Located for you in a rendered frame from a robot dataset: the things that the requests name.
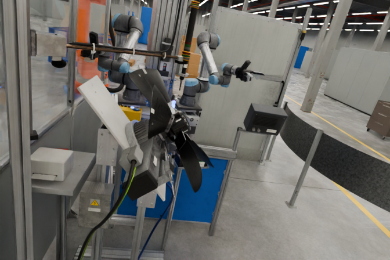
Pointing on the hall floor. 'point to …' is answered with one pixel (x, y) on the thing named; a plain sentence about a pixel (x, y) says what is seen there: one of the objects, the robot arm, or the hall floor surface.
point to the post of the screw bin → (171, 209)
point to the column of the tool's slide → (17, 104)
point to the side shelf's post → (61, 227)
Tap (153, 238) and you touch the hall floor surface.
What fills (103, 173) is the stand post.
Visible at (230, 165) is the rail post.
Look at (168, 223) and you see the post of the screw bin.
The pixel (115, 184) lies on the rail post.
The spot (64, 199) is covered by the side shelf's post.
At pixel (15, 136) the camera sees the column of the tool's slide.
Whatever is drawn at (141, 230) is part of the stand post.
